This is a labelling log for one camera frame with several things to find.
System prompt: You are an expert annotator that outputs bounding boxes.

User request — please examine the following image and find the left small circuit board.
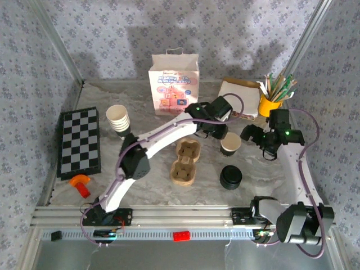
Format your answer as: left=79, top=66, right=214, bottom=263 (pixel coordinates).
left=93, top=229, right=125, bottom=240

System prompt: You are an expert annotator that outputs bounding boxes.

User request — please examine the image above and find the right gripper black cable loop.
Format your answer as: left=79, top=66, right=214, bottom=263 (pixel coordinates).
left=262, top=148, right=278, bottom=161

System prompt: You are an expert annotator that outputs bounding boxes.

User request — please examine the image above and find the aluminium frame post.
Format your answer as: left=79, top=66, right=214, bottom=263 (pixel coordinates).
left=28, top=0, right=86, bottom=87
left=282, top=0, right=335, bottom=74

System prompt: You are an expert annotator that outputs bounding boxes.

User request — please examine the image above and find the stack of black cup lids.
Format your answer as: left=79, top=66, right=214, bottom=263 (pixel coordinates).
left=219, top=165, right=243, bottom=191

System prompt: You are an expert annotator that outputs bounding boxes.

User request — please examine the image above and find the small circuit board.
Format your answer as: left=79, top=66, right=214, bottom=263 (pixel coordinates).
left=253, top=229, right=276, bottom=243
left=93, top=229, right=125, bottom=240

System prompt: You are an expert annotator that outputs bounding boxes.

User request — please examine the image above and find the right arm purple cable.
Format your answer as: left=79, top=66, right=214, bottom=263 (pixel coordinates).
left=254, top=108, right=327, bottom=259

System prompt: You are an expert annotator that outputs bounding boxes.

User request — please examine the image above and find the grey slotted cable duct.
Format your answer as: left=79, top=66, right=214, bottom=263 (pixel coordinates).
left=42, top=228, right=261, bottom=242

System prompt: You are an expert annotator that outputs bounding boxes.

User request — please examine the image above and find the brown pulp cup carrier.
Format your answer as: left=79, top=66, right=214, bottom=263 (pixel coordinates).
left=169, top=137, right=202, bottom=186

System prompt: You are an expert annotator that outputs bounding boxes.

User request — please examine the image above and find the shiny metal panel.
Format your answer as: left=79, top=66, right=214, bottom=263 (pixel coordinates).
left=33, top=238, right=341, bottom=270

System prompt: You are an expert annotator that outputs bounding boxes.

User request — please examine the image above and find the right small circuit board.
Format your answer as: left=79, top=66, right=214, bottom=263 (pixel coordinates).
left=253, top=229, right=276, bottom=243

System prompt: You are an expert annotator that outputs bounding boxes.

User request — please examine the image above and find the paper coffee cup black sleeve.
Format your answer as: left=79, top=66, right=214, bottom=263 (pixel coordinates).
left=220, top=132, right=242, bottom=157

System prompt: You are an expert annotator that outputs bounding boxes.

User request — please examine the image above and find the white printed paper bag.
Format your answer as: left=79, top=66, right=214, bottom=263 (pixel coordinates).
left=148, top=48, right=200, bottom=116

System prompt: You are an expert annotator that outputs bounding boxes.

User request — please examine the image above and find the red toy block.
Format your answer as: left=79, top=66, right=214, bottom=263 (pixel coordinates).
left=75, top=182, right=91, bottom=200

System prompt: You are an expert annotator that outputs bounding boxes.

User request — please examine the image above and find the aluminium mounting rail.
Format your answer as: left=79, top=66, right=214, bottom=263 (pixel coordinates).
left=30, top=204, right=337, bottom=229

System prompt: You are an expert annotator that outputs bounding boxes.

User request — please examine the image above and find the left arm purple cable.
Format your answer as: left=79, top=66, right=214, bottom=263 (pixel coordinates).
left=80, top=92, right=244, bottom=249

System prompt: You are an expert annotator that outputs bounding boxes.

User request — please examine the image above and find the folded white paper bags stack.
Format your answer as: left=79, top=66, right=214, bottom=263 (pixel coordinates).
left=218, top=77, right=261, bottom=121

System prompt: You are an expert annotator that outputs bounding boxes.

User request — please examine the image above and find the yellow holder cup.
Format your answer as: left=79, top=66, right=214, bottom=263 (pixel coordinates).
left=258, top=93, right=284, bottom=118

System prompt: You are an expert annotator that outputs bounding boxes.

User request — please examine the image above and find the stack of paper cups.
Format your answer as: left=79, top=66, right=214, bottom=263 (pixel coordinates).
left=106, top=104, right=132, bottom=139

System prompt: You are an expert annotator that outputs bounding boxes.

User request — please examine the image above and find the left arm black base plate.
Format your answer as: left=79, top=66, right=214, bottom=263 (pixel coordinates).
left=81, top=208, right=133, bottom=227

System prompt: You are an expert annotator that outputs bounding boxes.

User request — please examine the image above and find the orange arch block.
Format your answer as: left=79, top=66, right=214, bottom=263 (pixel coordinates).
left=69, top=174, right=92, bottom=188

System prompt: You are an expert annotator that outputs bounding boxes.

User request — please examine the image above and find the black grey chessboard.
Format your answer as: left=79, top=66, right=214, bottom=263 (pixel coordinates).
left=56, top=106, right=102, bottom=181

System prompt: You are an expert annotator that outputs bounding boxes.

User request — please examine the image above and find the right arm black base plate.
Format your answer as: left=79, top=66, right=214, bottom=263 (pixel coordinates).
left=231, top=207, right=284, bottom=226

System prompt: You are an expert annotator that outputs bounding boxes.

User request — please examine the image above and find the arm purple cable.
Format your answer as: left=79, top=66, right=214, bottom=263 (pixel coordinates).
left=80, top=92, right=244, bottom=249
left=254, top=108, right=327, bottom=259

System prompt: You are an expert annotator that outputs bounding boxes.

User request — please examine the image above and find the bundle of stirrers and straws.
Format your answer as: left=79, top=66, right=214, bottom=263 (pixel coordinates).
left=257, top=71, right=298, bottom=104

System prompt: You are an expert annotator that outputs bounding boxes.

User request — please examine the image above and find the red building brick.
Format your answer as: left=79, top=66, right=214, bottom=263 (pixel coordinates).
left=173, top=231, right=191, bottom=242

